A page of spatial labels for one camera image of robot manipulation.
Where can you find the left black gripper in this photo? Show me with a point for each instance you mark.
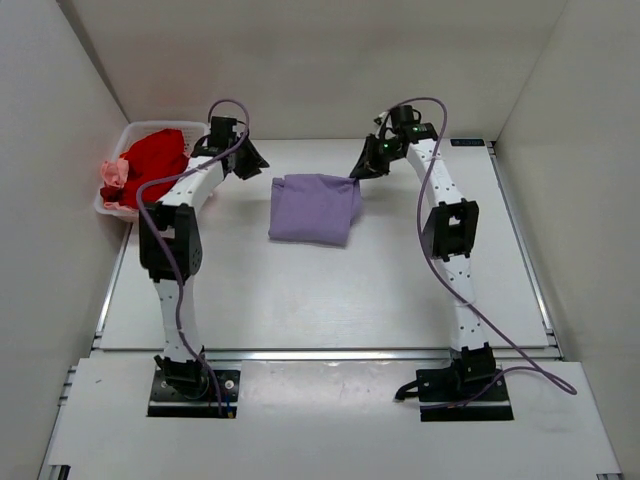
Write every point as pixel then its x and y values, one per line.
pixel 242 156

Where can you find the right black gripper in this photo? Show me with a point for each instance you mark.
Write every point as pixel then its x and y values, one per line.
pixel 373 155

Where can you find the purple t-shirt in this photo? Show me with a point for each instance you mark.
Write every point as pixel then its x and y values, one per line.
pixel 314 208

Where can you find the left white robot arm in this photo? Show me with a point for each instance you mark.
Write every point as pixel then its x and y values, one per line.
pixel 171 252

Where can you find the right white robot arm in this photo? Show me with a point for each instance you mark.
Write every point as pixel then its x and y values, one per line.
pixel 446 226

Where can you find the white plastic basket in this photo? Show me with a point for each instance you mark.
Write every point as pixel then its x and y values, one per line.
pixel 135 131

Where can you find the pink t-shirt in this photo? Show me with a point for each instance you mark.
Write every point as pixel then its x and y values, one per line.
pixel 116 174

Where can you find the dark red t-shirt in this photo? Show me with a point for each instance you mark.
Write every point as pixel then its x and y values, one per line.
pixel 110 194

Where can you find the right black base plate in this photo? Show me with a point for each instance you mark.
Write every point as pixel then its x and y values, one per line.
pixel 443 397

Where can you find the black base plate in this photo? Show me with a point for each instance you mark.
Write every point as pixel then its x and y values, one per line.
pixel 443 397
pixel 165 401

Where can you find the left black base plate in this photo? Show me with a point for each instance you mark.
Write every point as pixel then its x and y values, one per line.
pixel 165 401

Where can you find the aluminium rail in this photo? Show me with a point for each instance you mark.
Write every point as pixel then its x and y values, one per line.
pixel 551 352

